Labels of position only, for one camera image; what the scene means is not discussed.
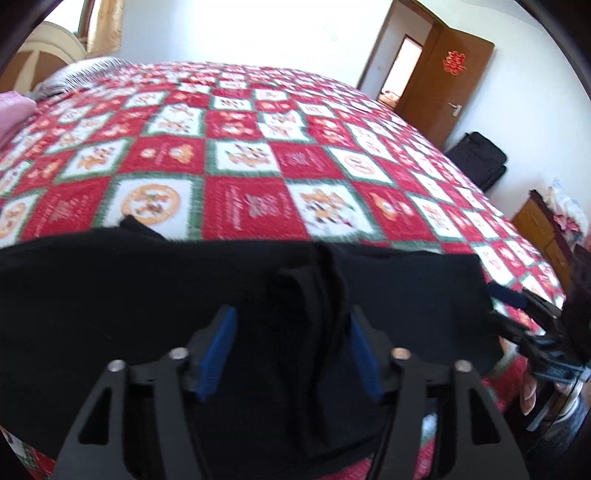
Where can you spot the red printed checkered blanket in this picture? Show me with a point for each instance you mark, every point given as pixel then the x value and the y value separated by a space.
pixel 258 207

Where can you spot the cream and wood headboard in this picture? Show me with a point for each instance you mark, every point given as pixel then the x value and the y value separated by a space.
pixel 41 41

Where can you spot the floral cloth bundle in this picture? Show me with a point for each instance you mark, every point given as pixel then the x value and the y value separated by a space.
pixel 563 207

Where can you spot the red paper door decoration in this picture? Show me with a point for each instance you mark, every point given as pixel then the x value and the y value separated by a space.
pixel 454 62

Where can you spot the narrow yellow curtain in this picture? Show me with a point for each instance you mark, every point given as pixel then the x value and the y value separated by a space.
pixel 108 23

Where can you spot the brown door frame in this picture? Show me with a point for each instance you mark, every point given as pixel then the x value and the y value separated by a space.
pixel 378 46

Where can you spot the person's right hand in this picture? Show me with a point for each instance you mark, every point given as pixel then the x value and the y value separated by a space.
pixel 528 392

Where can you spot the black pants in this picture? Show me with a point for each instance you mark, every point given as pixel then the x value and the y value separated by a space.
pixel 115 300

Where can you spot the brown wooden door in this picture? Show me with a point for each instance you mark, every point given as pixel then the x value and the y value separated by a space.
pixel 443 101

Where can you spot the pink folded blanket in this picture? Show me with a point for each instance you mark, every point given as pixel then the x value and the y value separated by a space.
pixel 14 113

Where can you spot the wooden cabinet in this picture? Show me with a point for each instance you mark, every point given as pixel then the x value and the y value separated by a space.
pixel 535 226

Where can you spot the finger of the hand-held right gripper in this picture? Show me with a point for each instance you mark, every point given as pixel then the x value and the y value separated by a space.
pixel 512 328
pixel 505 294

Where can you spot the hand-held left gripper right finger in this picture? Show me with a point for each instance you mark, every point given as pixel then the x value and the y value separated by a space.
pixel 364 360

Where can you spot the striped pillow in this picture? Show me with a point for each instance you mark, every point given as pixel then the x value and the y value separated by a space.
pixel 78 74

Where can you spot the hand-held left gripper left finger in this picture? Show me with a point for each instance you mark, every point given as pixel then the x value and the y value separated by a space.
pixel 217 355

